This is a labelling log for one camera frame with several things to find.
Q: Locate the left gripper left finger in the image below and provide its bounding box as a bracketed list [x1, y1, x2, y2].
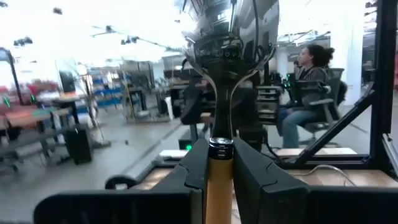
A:
[33, 139, 210, 224]

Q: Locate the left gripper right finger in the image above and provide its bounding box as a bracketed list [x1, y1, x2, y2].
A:
[233, 139, 398, 224]

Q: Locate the silver spoon wooden handle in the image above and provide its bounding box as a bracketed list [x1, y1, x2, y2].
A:
[182, 0, 280, 224]

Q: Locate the black box green light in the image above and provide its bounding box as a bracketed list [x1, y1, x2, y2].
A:
[178, 138, 194, 152]

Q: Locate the black computer tower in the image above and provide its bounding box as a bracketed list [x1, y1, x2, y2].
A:
[64, 127, 93, 165]

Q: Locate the shelf with blue bins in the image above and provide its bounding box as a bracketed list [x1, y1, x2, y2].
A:
[88, 73, 125, 108]

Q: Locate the person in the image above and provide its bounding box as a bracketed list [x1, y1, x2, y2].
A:
[278, 43, 336, 149]

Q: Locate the grey office chair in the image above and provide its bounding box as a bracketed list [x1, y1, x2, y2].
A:
[295, 67, 348, 147]

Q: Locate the black monitor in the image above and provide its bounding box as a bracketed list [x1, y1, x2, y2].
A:
[58, 70, 76, 93]

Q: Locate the wooden top desk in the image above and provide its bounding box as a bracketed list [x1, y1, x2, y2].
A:
[0, 105, 72, 175]

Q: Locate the white cable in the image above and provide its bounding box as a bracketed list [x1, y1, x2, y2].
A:
[306, 164, 357, 187]

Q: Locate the black diagonal frame brace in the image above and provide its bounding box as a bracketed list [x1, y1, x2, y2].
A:
[294, 90, 376, 166]

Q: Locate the black frame post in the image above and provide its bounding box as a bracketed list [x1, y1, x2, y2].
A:
[369, 0, 398, 162]

